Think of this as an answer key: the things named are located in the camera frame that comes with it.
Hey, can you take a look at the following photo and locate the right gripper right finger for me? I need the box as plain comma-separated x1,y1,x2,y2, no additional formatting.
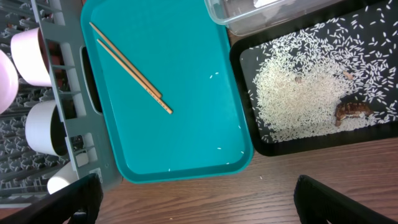
294,175,397,224

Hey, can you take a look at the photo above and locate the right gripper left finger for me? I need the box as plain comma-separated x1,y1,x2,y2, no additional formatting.
1,174,103,224

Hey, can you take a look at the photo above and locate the white paper cup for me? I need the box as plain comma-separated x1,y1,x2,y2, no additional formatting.
47,162,79,194

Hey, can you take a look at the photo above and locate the grey bowl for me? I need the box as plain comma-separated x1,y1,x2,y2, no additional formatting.
25,100,68,156

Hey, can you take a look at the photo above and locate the brown food scrap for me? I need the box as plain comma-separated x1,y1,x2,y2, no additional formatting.
335,103,373,127

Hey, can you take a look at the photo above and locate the long wooden chopstick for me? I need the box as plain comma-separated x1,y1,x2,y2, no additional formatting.
96,39,173,114

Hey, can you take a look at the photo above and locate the white rice pile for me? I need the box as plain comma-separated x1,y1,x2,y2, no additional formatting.
249,1,397,142

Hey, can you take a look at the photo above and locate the short-looking wooden chopstick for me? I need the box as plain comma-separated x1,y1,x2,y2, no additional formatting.
89,22,162,98

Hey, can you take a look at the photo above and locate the large pink plate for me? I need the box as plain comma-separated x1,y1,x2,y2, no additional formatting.
0,51,19,113

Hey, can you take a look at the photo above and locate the pink bowl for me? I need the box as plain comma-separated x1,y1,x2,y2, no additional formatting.
11,27,52,87

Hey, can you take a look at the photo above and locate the grey plastic dish rack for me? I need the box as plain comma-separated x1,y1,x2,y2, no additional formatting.
1,0,123,208

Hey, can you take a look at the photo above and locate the black rectangular tray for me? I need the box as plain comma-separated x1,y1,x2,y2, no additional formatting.
229,0,397,157

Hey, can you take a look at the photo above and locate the teal plastic serving tray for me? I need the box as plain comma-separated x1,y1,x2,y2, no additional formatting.
81,0,253,184

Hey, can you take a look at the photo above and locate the clear plastic storage bin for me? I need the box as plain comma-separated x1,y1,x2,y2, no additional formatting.
203,0,346,38

